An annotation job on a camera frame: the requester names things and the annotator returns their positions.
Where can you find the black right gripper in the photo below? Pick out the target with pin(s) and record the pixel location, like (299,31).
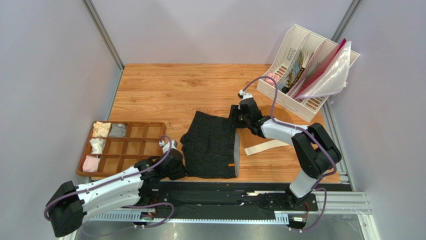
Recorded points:
(235,116)

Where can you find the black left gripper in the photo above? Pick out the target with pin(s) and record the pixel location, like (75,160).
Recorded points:
(181,173)

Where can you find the black striped underwear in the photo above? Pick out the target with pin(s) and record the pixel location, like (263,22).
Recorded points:
(208,147)

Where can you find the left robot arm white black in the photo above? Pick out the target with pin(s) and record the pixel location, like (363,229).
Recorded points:
(72,205)

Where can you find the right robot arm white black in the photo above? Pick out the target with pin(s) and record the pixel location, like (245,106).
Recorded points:
(315,150)

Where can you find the grey rolled underwear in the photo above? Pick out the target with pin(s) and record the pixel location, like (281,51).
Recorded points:
(118,130)

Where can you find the white rolled underwear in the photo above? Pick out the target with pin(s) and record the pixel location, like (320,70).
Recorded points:
(97,145)

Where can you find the cream rolled underwear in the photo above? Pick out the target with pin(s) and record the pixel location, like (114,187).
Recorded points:
(101,129)

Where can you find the pink rolled underwear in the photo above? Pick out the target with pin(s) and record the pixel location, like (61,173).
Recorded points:
(90,164)

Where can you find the wooden compartment tray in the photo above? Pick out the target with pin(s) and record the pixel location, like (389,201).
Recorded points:
(141,142)

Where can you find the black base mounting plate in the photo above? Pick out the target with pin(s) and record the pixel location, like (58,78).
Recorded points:
(220,201)

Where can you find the pink sticky note pad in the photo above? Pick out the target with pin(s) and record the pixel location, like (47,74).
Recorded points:
(276,78)

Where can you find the illustrated booklet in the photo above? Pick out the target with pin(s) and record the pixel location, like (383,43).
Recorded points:
(295,70)

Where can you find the red plastic folder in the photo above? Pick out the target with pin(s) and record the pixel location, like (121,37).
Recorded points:
(317,65)

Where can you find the clear bubble plastic folder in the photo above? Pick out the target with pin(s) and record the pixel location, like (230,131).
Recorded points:
(334,78)

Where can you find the right aluminium corner post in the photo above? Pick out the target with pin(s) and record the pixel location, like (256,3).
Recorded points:
(346,20)

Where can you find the aluminium corner post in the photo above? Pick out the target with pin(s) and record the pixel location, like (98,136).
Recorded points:
(346,20)
(98,23)

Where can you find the aluminium rail frame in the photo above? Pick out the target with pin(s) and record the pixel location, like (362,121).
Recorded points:
(345,210)

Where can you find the left aluminium corner post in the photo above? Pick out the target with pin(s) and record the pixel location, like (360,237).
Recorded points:
(98,23)

